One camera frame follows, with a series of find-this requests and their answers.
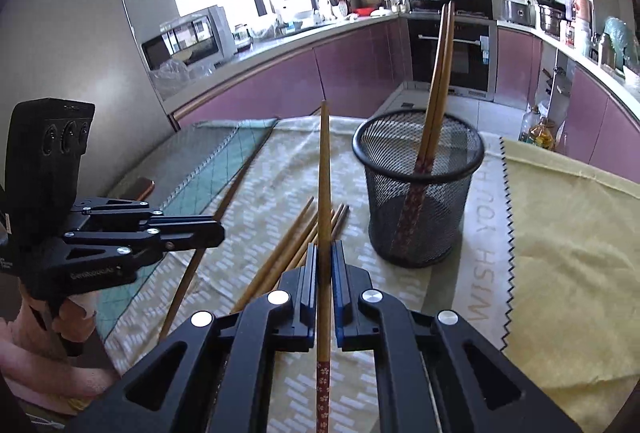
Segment black mesh utensil holder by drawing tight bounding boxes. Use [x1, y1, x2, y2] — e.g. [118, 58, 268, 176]
[352, 109, 486, 269]

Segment brown flat object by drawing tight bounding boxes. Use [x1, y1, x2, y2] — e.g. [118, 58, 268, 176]
[117, 177, 156, 204]

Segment white microwave oven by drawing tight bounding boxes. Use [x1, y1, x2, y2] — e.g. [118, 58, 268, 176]
[141, 5, 236, 74]

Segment grey refrigerator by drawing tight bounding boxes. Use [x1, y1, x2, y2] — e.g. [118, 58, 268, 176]
[0, 0, 181, 224]

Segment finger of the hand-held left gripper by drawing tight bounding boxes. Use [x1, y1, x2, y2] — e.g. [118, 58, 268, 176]
[61, 230, 225, 276]
[67, 197, 226, 238]

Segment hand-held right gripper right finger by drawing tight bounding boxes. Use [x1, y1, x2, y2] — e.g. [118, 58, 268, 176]
[331, 240, 583, 433]

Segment purple lower kitchen cabinets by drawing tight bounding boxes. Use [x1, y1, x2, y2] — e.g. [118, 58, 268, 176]
[170, 18, 413, 128]
[495, 25, 640, 194]

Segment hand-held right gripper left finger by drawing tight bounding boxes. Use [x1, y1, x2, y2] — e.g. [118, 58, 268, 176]
[62, 243, 321, 433]

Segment person's left hand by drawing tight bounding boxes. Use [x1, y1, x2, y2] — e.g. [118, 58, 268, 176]
[59, 296, 99, 345]

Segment clear plastic bag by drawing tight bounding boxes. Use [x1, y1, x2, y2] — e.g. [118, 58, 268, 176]
[150, 58, 216, 101]

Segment patterned green grey tablecloth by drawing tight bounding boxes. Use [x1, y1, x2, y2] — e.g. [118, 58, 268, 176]
[95, 115, 506, 433]

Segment yellow cooking oil bottle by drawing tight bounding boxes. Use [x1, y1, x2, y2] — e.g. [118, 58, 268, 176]
[527, 117, 558, 151]

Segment white electric kettle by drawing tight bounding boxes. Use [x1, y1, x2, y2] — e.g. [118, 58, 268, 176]
[267, 0, 296, 21]

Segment black built-in oven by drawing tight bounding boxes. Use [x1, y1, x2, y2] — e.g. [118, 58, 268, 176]
[406, 18, 498, 101]

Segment teal plastic bag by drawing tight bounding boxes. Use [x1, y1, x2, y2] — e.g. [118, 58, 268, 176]
[602, 17, 640, 64]

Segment stainless steel pot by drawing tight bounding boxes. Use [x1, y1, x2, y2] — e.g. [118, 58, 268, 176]
[537, 5, 568, 36]

